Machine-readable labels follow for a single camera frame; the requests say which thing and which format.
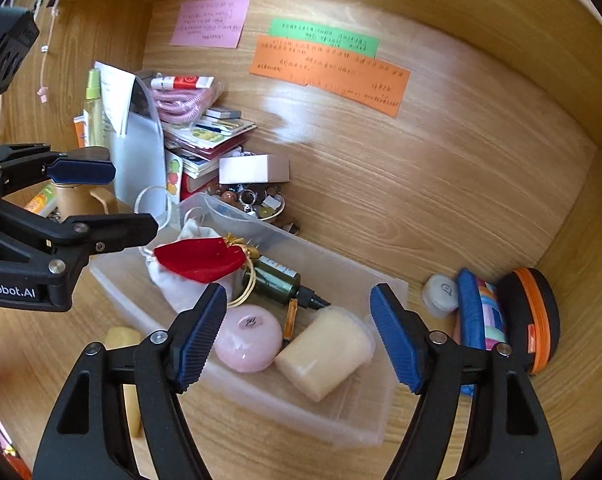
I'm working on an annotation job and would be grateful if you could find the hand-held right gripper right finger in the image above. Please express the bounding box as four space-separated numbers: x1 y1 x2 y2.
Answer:
370 282 562 480

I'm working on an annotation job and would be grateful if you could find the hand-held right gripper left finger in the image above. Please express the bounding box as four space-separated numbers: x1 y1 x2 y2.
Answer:
31 282 229 480

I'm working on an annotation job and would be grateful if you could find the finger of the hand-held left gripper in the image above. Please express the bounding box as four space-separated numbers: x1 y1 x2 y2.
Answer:
0 143 116 196
0 210 159 286

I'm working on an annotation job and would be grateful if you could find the pink round case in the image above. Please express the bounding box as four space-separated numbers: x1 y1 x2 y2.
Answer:
215 304 284 374

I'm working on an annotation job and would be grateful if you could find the white drawstring pouch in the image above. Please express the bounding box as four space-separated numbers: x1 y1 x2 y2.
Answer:
135 186 236 311

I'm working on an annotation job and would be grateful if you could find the cream jelly cup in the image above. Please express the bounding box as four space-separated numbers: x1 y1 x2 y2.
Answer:
274 306 376 403

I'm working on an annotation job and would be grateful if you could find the red velvet pouch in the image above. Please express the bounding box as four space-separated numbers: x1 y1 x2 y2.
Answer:
153 234 262 286

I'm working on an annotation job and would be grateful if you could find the small amber vial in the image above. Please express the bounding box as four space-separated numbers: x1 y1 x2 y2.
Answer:
282 297 300 346

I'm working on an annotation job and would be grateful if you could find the dark green glass bottle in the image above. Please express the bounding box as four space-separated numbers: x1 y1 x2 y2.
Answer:
241 255 332 310

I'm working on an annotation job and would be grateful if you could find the clear plastic box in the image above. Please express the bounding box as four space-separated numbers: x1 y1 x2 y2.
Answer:
90 194 410 448

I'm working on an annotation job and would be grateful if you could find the wooden desktop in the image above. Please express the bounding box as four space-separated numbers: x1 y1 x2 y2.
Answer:
0 200 582 480

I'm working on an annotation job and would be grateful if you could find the brown ceramic mug with lid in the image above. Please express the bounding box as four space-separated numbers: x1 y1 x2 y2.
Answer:
53 146 119 218

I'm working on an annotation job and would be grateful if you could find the small white jar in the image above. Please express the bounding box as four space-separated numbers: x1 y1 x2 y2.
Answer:
422 274 459 318

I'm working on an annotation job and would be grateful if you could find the yellow-green spray bottle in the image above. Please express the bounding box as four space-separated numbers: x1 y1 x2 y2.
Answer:
82 67 106 148

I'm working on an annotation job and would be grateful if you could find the clear plastic sleeve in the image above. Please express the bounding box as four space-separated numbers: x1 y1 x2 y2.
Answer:
110 75 166 201

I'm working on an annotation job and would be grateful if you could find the yellow cylindrical bottle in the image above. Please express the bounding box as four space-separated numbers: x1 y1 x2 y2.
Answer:
105 326 144 438

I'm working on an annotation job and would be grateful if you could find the blue patterned pencil case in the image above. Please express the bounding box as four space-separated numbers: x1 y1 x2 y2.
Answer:
453 267 509 398

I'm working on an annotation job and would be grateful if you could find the fruit print box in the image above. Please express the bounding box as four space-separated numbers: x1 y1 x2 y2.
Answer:
165 155 184 196

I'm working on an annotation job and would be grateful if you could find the narrow white paper sheet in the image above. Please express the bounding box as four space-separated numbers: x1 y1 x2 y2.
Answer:
93 61 136 138

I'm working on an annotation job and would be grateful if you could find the stack of books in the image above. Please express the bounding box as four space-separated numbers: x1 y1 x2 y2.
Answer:
163 105 258 193

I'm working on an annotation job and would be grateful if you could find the red and white tube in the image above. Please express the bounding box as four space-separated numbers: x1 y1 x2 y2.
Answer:
150 74 215 91

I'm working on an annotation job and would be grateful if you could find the black and orange round case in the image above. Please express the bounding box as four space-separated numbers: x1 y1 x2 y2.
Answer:
496 267 560 377

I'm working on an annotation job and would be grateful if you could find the bowl of beads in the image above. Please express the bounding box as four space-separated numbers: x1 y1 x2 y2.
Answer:
208 182 286 223

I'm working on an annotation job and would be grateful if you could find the small white box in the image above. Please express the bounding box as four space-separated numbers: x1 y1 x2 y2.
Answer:
218 154 290 185

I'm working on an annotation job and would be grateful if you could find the pink sticky note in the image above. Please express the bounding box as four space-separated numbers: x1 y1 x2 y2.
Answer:
170 0 252 50

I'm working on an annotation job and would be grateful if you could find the orange sticky note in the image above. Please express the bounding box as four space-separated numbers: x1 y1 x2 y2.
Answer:
248 35 412 118

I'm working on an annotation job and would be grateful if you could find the green sticky note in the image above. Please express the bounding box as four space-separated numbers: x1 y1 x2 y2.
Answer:
268 18 379 59

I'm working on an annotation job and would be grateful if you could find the pink coiled cable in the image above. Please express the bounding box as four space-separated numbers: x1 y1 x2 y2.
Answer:
148 82 222 123

